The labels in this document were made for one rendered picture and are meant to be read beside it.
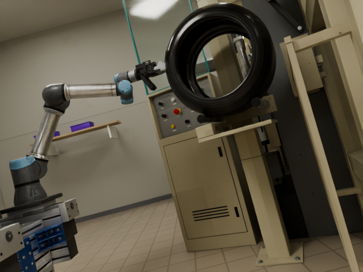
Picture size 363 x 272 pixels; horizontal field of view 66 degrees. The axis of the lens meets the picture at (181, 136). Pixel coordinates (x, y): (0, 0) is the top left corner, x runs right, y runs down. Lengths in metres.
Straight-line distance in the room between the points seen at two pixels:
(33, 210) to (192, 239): 1.21
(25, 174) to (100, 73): 4.14
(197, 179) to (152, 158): 3.10
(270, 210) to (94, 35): 4.81
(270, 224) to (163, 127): 1.07
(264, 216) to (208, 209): 0.51
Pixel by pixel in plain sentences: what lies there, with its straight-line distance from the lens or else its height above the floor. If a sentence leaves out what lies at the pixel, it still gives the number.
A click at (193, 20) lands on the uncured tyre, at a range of 1.50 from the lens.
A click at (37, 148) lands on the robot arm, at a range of 1.74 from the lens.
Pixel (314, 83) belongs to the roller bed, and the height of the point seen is 0.93.
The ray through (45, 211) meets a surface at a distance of 1.56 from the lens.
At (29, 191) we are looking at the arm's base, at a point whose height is 0.77.
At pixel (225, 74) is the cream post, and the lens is 1.79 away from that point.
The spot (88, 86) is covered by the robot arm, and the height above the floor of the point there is 1.23.
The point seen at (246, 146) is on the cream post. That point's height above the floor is 0.69.
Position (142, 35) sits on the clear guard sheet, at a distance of 2.42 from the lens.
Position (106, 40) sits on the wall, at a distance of 5.73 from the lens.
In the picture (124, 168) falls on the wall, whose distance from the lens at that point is 5.27.
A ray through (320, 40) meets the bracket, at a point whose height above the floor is 0.96.
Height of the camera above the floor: 0.77
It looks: 3 degrees up
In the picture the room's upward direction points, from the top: 15 degrees counter-clockwise
